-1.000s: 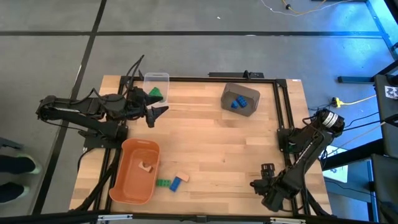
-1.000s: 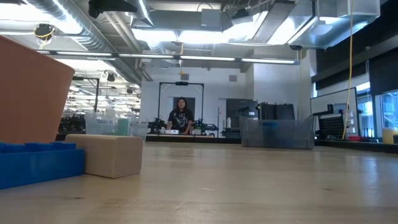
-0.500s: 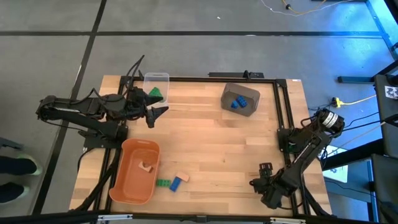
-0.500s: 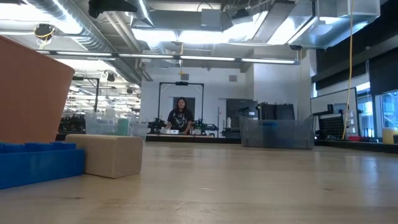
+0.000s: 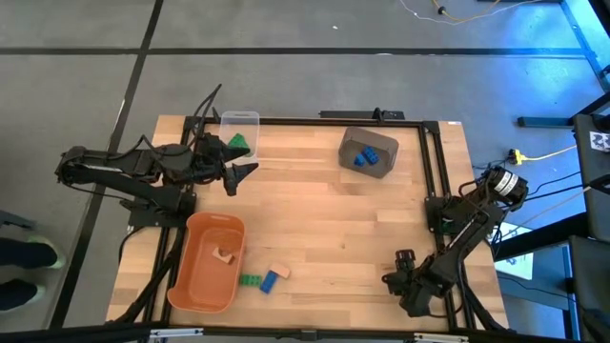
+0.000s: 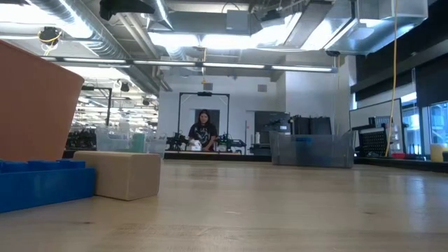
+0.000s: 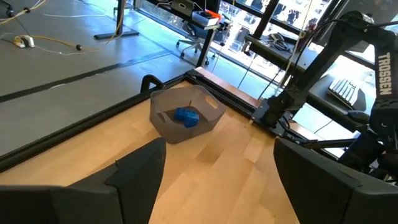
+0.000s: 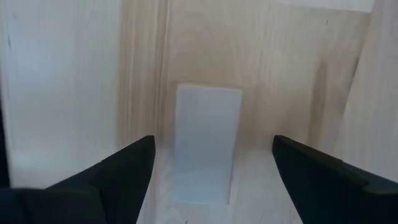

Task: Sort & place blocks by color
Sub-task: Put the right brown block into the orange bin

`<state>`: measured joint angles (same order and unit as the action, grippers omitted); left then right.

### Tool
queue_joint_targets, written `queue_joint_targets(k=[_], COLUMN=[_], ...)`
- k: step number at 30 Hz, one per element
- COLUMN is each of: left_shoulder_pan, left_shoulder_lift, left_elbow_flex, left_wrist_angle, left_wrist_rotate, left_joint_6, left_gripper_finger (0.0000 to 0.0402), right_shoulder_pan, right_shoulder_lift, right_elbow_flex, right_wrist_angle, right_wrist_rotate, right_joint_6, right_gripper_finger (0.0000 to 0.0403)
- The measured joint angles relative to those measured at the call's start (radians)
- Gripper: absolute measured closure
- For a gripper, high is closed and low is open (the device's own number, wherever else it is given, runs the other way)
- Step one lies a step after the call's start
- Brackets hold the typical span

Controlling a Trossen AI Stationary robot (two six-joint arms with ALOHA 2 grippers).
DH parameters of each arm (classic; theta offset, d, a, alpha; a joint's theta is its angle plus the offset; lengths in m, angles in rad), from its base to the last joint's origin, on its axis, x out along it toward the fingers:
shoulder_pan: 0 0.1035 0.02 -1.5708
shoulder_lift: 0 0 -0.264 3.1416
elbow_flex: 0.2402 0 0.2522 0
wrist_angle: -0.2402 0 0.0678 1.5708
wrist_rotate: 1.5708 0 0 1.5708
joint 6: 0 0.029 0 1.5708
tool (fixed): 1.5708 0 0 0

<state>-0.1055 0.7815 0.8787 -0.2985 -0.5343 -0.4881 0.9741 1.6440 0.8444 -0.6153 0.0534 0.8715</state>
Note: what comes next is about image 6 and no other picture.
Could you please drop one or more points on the plain wooden block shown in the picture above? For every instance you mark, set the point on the plain wooden block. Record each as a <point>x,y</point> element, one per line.
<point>122,175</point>

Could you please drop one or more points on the black background robot arm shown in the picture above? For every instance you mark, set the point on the black background robot arm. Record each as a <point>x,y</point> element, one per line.
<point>231,143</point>
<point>176,141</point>

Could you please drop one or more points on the black pegboard rack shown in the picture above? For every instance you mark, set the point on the black pegboard rack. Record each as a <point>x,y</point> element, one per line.
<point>372,141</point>

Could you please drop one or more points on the orange plastic bin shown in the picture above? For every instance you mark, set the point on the orange plastic bin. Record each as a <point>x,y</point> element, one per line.
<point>35,112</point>

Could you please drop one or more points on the person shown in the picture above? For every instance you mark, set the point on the person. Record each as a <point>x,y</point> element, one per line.
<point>203,131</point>

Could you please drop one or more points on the clear plastic bin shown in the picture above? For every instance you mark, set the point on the clear plastic bin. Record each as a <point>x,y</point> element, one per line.
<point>112,140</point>

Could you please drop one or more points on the small red item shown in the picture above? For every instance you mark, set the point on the small red item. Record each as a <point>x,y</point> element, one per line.
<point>399,156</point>

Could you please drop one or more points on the round black ceiling device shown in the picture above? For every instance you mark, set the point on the round black ceiling device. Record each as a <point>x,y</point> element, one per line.
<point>49,34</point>

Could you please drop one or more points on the long ceiling light strip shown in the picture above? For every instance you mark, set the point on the long ceiling light strip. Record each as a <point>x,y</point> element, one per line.
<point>231,65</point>

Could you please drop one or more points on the black gantry frame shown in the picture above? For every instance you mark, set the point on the black gantry frame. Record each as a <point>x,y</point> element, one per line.
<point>204,94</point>

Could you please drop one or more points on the blue toy brick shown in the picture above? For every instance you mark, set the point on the blue toy brick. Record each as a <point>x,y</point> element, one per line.
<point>42,187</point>

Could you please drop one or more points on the black cabinets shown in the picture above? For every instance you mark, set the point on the black cabinets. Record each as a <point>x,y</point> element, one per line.
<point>308,124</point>

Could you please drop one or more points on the white board panel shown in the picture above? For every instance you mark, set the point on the white board panel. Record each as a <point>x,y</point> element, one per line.
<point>364,117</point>

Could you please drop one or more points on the white bag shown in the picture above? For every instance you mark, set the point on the white bag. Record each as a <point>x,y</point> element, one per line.
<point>195,145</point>

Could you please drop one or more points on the white bottle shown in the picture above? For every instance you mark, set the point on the white bottle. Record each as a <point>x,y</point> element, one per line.
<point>258,138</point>

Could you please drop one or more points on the grey plastic bin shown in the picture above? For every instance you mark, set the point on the grey plastic bin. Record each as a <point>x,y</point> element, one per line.
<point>325,150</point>

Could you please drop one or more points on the yellow container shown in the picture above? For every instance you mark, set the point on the yellow container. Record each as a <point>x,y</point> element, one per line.
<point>438,153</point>

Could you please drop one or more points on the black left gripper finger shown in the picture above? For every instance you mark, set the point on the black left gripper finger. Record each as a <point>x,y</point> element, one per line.
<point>138,6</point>

